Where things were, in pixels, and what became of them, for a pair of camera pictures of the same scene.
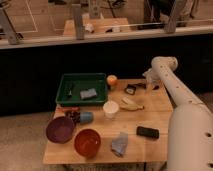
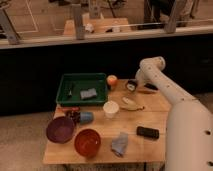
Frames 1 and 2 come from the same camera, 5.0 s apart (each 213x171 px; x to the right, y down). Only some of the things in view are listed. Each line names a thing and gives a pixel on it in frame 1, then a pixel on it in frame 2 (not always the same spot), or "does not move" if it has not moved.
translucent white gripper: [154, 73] -> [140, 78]
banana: [130, 105] does not move
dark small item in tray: [70, 95] does not move
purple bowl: [60, 129] does not move
